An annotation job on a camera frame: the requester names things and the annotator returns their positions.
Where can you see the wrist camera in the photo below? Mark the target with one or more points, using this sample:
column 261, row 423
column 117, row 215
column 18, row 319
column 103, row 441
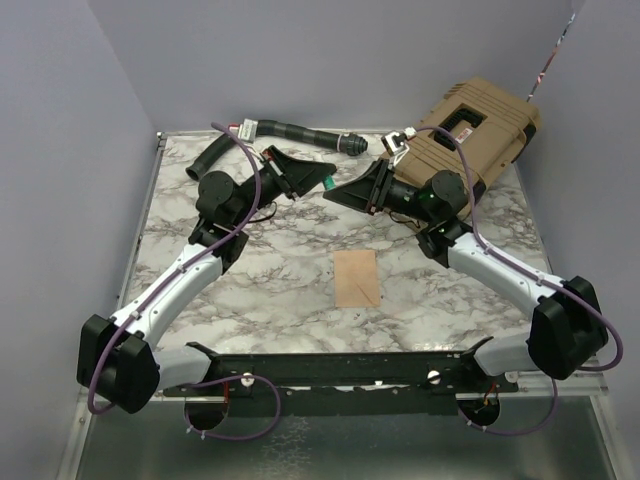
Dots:
column 246, row 131
column 396, row 144

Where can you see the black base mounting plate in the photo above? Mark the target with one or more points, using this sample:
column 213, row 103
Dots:
column 340, row 384

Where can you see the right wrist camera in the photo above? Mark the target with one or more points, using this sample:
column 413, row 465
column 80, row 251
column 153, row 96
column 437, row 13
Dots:
column 396, row 144

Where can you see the small green glue stick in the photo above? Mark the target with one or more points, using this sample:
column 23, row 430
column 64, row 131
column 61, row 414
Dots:
column 328, row 183

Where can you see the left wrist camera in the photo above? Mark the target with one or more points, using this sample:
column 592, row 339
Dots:
column 246, row 131

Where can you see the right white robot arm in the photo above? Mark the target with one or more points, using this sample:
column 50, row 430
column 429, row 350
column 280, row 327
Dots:
column 564, row 332

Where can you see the tan plastic toolbox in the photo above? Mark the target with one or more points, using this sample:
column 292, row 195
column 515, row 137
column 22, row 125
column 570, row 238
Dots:
column 490, row 125

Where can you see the pink tan envelope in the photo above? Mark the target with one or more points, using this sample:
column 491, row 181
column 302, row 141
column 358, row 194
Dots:
column 356, row 279

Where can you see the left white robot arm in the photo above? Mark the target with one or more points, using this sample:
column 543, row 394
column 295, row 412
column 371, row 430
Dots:
column 118, row 359

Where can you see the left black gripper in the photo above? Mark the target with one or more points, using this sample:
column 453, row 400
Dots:
column 302, row 175

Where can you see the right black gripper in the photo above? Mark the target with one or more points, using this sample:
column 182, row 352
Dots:
column 368, row 192

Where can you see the aluminium rail frame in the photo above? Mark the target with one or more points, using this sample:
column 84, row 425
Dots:
column 119, row 360

